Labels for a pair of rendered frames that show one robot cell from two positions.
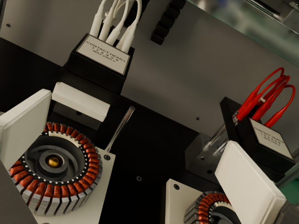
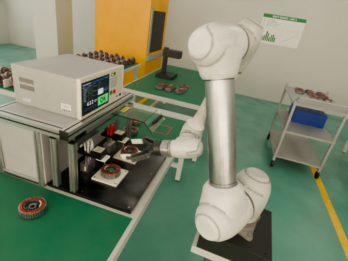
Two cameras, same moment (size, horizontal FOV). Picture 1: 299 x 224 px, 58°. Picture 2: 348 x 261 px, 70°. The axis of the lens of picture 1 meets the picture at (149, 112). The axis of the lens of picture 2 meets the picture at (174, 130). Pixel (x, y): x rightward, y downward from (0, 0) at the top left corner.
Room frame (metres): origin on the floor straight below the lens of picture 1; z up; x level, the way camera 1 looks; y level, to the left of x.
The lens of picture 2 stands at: (-0.58, 0.93, 1.66)
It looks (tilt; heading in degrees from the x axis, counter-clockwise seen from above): 26 degrees down; 297
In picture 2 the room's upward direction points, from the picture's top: 9 degrees clockwise
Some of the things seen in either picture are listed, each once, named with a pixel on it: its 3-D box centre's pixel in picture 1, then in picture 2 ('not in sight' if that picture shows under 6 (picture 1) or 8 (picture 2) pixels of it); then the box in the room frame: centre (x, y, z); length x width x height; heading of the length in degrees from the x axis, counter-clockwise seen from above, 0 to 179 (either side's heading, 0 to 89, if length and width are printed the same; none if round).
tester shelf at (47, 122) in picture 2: not in sight; (73, 103); (0.55, 0.02, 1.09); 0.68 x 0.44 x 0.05; 104
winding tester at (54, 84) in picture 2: not in sight; (73, 82); (0.55, 0.01, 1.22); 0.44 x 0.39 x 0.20; 104
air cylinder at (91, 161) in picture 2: (85, 100); (88, 164); (0.35, 0.10, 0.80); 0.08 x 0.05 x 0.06; 104
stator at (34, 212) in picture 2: not in sight; (32, 207); (0.30, 0.46, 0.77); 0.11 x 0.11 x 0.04
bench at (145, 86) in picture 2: not in sight; (179, 104); (1.02, -2.31, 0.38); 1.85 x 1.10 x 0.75; 104
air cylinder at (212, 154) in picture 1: (211, 158); (109, 146); (0.41, -0.14, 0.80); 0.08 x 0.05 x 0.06; 104
